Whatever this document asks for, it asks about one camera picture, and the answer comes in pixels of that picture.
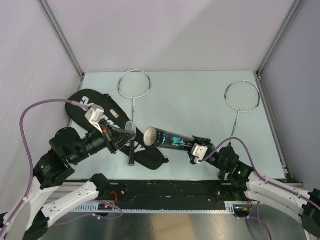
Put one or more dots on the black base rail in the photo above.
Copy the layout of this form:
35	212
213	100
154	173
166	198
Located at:
172	194

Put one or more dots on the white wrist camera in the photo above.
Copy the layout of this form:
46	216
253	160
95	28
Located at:
198	152
94	115

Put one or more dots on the grey slotted cable duct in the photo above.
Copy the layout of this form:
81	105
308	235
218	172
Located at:
105	208

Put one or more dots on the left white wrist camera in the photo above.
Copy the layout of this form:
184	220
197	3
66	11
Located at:
94	115

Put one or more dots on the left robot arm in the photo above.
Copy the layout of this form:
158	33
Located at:
33	216

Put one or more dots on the white badminton racket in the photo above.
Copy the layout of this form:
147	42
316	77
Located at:
243	97
131	158

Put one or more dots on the black racket cover bag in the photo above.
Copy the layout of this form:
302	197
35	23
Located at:
149	157

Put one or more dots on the clear plastic tube lid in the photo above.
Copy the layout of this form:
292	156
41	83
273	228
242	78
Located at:
130	126

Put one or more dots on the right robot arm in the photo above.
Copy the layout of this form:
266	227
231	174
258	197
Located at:
301	205

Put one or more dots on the aluminium frame post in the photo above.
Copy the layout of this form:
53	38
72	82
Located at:
57	29
280	34

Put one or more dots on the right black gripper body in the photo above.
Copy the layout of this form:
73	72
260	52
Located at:
207	142

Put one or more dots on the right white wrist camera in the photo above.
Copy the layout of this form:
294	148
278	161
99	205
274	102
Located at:
198	152

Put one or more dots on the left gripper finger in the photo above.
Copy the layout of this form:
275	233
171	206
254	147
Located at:
119	131
121	139

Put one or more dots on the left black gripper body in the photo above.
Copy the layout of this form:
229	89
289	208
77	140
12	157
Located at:
108	137

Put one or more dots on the black shuttlecock tube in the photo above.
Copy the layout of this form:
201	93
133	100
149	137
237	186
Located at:
155	137

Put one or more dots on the left aluminium frame post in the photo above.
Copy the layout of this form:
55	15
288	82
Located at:
57	29

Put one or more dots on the right aluminium frame post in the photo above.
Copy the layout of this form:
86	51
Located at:
280	34

